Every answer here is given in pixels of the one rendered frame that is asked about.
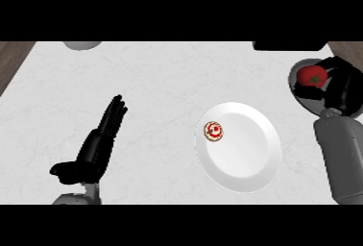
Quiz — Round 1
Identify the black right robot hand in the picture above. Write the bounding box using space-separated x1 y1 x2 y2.
291 56 363 115

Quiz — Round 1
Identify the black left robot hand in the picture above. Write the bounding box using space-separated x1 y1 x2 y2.
49 94 129 185

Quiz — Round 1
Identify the red tomato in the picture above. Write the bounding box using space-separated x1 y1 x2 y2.
296 64 330 89

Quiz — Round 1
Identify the grey pan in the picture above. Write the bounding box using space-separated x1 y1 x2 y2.
288 58 363 118

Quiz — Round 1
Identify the white oval plate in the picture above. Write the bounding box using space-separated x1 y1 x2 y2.
195 101 284 194

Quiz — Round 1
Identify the black appliance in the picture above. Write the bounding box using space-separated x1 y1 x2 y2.
253 41 330 52

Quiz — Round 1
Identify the small round pizza slice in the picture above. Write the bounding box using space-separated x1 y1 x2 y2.
203 120 226 143

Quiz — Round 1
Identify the grey round bowl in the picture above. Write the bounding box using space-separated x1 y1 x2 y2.
61 41 104 52

